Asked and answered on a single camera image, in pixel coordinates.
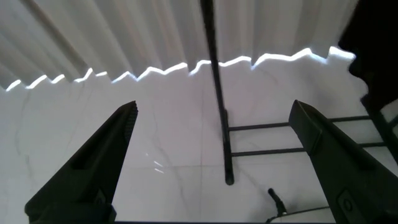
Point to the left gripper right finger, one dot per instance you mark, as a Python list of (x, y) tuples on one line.
[(357, 186)]

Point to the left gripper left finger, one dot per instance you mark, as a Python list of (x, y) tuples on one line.
[(87, 180)]

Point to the black short-sleeved shirt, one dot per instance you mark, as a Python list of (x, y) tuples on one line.
[(373, 46)]

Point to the black clothes rack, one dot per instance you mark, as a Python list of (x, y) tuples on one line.
[(228, 161)]

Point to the white curtain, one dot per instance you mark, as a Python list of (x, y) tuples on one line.
[(124, 31)]

